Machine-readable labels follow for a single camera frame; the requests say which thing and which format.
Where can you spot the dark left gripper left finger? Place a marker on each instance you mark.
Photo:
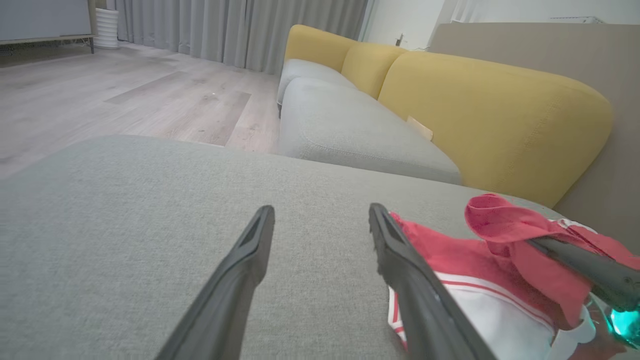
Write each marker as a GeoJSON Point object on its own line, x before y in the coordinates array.
{"type": "Point", "coordinates": [225, 300]}

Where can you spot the white ribbed cylinder appliance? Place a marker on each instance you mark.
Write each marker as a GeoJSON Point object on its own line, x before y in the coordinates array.
{"type": "Point", "coordinates": [107, 29]}

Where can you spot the grey sofa seat cushion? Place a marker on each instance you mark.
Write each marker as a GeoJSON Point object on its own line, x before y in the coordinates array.
{"type": "Point", "coordinates": [350, 130]}
{"type": "Point", "coordinates": [305, 75]}

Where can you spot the red jersey with white sleeves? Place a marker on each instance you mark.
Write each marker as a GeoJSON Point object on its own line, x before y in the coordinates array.
{"type": "Point", "coordinates": [500, 310]}

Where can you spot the grey pleated curtain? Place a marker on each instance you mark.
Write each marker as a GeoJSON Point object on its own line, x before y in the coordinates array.
{"type": "Point", "coordinates": [240, 27]}

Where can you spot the taupe sofa back panel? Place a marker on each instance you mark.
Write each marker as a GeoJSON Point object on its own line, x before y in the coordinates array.
{"type": "Point", "coordinates": [575, 55]}

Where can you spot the white sheer curtain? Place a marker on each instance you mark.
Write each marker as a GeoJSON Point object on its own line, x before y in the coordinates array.
{"type": "Point", "coordinates": [465, 10]}

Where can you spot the grey cabinet with wooden frame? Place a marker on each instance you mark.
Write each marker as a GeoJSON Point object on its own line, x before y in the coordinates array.
{"type": "Point", "coordinates": [45, 20]}

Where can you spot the yellow sofa back cushion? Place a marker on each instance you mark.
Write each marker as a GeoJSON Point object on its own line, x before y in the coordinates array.
{"type": "Point", "coordinates": [372, 67]}
{"type": "Point", "coordinates": [317, 47]}
{"type": "Point", "coordinates": [500, 125]}

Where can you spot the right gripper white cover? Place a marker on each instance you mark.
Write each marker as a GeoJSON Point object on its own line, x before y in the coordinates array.
{"type": "Point", "coordinates": [625, 327]}

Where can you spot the beige sofa label tag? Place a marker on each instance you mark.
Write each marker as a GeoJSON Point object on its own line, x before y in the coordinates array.
{"type": "Point", "coordinates": [420, 128]}

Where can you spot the large grey sofa chaise seat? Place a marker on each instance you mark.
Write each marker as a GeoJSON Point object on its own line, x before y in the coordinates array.
{"type": "Point", "coordinates": [125, 225]}

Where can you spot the red shorts with white trim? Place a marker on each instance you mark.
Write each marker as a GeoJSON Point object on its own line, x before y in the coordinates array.
{"type": "Point", "coordinates": [612, 245]}

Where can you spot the small dark wall plug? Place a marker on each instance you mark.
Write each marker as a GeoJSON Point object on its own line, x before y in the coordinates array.
{"type": "Point", "coordinates": [400, 40]}

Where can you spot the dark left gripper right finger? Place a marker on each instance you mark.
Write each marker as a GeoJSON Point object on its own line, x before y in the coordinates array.
{"type": "Point", "coordinates": [425, 310]}

